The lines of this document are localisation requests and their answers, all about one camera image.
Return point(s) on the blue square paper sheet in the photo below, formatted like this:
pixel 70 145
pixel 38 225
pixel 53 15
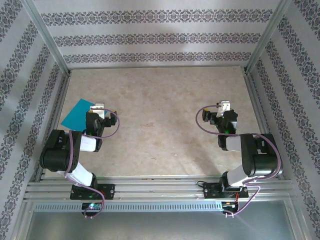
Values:
pixel 75 117

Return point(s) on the right black and white robot arm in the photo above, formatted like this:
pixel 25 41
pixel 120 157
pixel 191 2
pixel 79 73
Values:
pixel 262 160

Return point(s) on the left black and white robot arm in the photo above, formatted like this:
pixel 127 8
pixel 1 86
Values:
pixel 57 155

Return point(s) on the grey metal panel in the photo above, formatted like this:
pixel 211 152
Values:
pixel 160 226

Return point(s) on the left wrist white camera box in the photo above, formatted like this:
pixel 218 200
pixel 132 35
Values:
pixel 100 110

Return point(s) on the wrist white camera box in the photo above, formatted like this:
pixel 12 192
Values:
pixel 223 107
pixel 100 110

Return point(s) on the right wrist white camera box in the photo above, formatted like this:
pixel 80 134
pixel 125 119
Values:
pixel 223 107

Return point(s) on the aluminium side rail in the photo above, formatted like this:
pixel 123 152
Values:
pixel 260 112
pixel 53 125

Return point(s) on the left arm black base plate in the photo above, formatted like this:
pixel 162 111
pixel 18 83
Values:
pixel 110 191

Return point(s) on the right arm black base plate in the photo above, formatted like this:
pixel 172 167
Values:
pixel 211 191

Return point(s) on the aluminium mounting rail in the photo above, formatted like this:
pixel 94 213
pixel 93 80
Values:
pixel 160 192

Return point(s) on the aluminium frame post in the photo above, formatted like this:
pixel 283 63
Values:
pixel 267 35
pixel 47 35

